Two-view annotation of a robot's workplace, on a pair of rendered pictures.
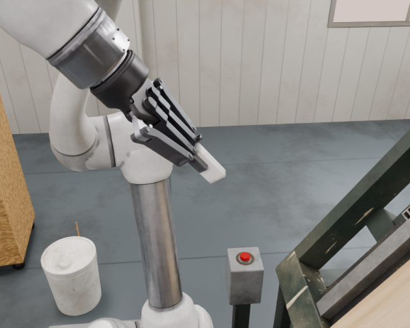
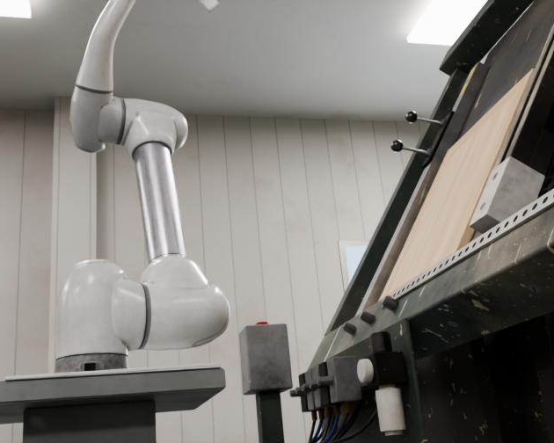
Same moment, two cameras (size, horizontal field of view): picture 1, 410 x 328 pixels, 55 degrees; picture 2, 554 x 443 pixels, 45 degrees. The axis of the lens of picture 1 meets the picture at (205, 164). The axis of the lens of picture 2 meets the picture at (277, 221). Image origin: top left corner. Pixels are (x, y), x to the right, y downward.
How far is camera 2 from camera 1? 163 cm
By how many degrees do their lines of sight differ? 52
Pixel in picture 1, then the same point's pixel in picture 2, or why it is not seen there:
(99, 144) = (114, 100)
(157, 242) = (161, 189)
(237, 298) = (260, 375)
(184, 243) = not seen: outside the picture
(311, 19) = not seen: hidden behind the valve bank
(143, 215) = (148, 168)
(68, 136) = (99, 57)
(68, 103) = (108, 19)
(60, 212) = not seen: outside the picture
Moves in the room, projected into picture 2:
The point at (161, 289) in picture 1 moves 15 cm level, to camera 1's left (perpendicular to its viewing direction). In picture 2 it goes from (165, 233) to (103, 236)
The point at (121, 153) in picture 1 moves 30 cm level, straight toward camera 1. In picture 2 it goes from (131, 112) to (155, 52)
